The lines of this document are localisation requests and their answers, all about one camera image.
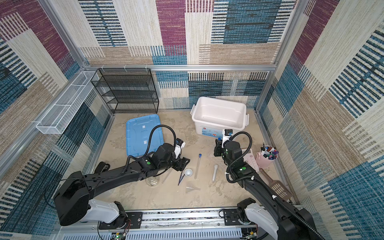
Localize white plastic storage bin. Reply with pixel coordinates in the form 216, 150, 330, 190
190, 97, 249, 138

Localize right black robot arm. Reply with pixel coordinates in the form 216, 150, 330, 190
214, 129, 323, 240

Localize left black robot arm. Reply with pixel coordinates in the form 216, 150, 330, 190
54, 137, 190, 229

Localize pink calculator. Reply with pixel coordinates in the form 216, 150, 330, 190
243, 149, 260, 172

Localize white ceramic pestle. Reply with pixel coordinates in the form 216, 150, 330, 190
212, 164, 219, 182

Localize blue plastic tweezers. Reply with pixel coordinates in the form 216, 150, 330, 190
178, 172, 185, 186

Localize small white mortar bowl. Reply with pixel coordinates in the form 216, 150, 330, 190
184, 169, 193, 177

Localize pink pen cup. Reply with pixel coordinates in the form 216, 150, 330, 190
256, 144, 279, 169

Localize blue plastic bin lid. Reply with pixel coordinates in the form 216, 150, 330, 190
126, 114, 161, 157

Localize brown slotted plastic scoop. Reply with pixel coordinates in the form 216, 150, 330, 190
260, 169, 293, 201

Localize black stapler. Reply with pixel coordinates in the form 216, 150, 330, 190
94, 162, 111, 174

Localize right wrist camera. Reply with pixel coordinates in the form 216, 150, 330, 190
222, 129, 233, 148

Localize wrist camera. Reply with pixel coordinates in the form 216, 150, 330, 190
222, 129, 233, 148
174, 138, 186, 159

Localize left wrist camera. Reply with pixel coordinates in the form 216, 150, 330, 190
174, 138, 186, 159

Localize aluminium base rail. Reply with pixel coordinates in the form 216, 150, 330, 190
50, 204, 278, 240

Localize black wire shelf rack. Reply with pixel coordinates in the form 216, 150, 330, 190
91, 68, 159, 114

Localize white wire mesh basket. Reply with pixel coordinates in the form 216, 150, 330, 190
36, 71, 95, 135

